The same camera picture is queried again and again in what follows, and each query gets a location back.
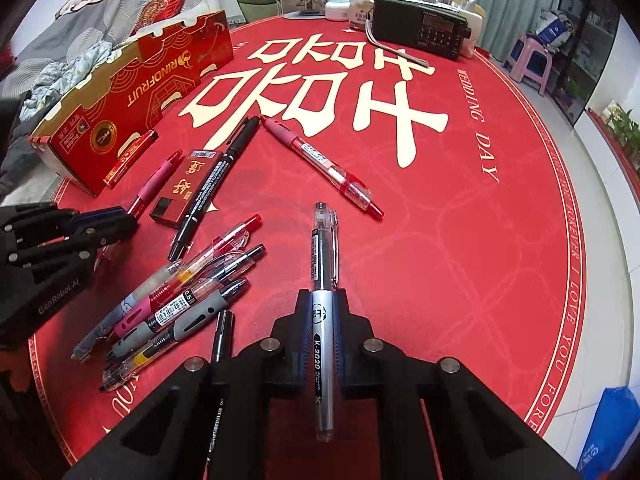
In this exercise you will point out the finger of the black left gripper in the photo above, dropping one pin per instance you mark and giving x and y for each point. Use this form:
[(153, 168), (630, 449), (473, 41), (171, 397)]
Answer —
[(35, 217), (35, 242)]

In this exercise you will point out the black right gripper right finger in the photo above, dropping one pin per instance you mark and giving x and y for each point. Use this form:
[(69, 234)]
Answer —
[(436, 420)]

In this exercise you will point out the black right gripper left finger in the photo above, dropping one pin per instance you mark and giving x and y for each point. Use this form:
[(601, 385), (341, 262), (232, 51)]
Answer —
[(208, 420)]

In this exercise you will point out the white barrel pen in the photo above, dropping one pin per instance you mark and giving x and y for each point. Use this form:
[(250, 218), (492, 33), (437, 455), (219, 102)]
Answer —
[(105, 327)]

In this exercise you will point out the red lighter box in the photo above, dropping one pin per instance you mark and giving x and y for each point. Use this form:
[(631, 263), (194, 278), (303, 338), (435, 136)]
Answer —
[(178, 193)]

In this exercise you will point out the pink grip pen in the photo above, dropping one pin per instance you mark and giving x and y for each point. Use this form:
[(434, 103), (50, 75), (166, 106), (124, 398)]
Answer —
[(183, 291)]

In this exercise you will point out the slim red lighter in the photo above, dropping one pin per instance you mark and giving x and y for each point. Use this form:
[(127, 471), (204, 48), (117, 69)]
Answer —
[(134, 150)]

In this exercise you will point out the red gel pen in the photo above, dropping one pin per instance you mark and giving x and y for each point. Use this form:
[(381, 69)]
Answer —
[(234, 239)]

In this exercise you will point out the black marker pen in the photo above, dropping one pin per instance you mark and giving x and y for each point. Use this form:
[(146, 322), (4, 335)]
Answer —
[(236, 147)]

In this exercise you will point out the silver K-2020 pen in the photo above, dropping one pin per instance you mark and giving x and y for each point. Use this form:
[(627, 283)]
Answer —
[(325, 267)]

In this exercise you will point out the red pen with clear barrel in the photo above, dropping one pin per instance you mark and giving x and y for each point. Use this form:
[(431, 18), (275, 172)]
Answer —
[(346, 183)]

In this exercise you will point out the black thin marker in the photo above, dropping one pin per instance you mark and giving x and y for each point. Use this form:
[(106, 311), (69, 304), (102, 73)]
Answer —
[(222, 349)]

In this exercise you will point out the grey covered sofa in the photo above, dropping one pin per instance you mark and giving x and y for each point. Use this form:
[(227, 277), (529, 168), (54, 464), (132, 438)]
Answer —
[(68, 36)]

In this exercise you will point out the red cardboard fruit box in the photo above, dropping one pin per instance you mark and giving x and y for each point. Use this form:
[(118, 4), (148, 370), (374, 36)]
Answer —
[(82, 136)]

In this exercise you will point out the blue plastic bag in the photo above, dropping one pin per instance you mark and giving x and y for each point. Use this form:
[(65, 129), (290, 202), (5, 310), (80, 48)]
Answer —
[(615, 422)]

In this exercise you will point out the light blue floral cloth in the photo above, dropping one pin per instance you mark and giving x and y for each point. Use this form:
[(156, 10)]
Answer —
[(58, 78)]

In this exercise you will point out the red embroidered cushion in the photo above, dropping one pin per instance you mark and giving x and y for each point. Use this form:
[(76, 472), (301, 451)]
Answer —
[(155, 11)]

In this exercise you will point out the red round table mat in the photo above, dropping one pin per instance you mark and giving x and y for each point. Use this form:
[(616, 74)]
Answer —
[(478, 254)]

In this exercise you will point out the white round container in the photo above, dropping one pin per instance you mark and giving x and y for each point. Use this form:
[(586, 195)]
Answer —
[(337, 10)]

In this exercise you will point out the green potted plants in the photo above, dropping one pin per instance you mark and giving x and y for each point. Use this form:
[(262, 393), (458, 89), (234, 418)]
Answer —
[(625, 131)]

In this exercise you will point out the black portable radio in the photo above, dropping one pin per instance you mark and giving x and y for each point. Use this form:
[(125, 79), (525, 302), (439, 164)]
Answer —
[(421, 26)]

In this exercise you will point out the pink plastic stool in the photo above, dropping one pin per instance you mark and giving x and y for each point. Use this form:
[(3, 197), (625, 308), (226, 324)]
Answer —
[(530, 59)]

